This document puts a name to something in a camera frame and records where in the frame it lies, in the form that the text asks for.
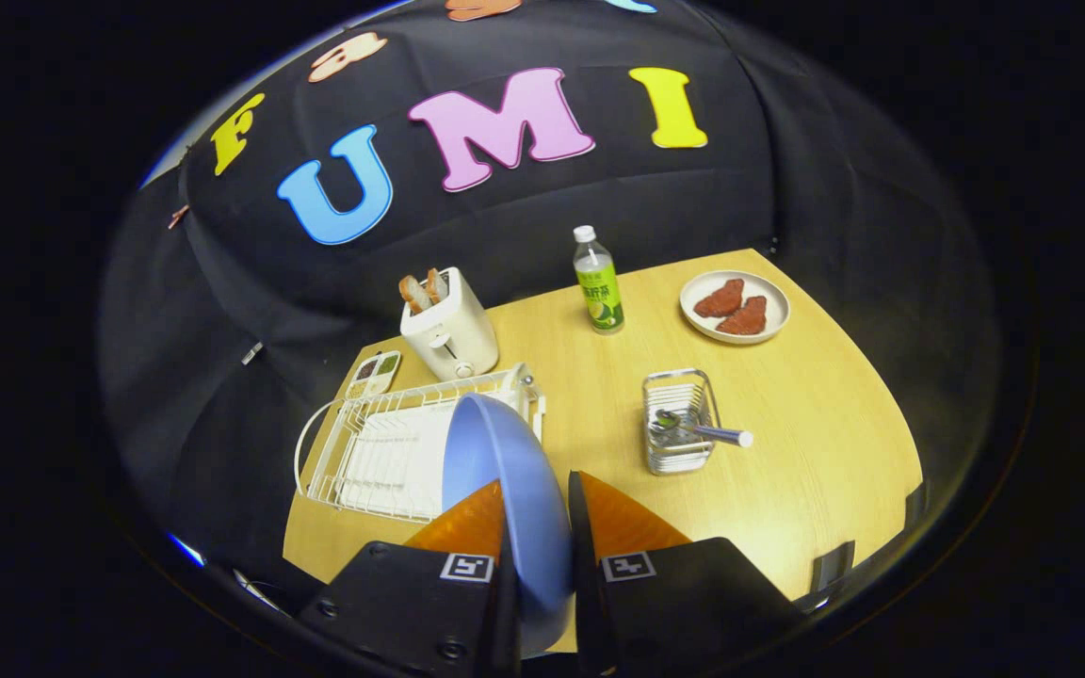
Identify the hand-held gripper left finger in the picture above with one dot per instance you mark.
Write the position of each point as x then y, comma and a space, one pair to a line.
509, 621

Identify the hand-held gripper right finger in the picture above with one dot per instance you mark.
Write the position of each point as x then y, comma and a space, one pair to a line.
583, 603

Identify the blue plate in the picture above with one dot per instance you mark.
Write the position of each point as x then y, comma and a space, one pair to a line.
505, 452

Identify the metal spoon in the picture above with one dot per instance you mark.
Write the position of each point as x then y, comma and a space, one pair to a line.
721, 434

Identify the small white plate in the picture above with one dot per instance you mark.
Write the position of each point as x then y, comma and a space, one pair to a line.
704, 325

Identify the white seasoning tray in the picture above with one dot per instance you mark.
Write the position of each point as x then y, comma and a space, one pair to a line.
375, 373

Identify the white toaster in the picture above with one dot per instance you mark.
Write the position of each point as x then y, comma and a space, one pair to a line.
453, 330

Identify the green tea bottle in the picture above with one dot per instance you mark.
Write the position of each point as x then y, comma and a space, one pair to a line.
599, 292

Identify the red meat piece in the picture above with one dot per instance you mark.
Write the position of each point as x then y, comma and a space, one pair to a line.
720, 299
745, 318

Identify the toast slice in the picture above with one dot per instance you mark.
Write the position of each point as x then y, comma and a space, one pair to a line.
436, 284
413, 294

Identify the silver clip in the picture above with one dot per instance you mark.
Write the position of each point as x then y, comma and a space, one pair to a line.
251, 353

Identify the red clip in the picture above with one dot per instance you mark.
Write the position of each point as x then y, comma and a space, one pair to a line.
178, 217

